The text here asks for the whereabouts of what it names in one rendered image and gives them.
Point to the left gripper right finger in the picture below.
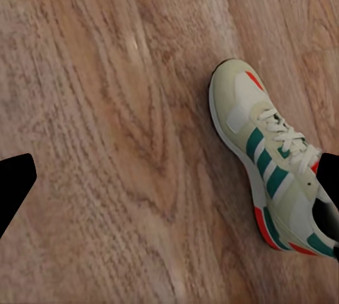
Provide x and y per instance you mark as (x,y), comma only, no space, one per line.
(328,175)

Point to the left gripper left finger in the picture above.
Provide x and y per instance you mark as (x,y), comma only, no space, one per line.
(17,175)

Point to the gym shoe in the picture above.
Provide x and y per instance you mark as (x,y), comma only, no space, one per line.
(292,210)

